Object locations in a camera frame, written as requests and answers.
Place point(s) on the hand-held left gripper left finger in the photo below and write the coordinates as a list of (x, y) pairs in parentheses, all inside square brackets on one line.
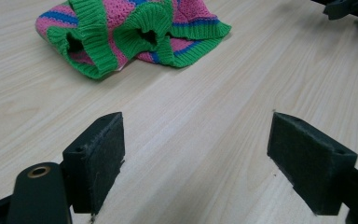
[(94, 168)]

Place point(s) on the pink green striped knitted sweater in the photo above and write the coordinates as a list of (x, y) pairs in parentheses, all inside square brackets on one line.
[(127, 31)]

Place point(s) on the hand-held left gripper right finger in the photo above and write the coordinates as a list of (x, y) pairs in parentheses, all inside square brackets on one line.
[(310, 165)]

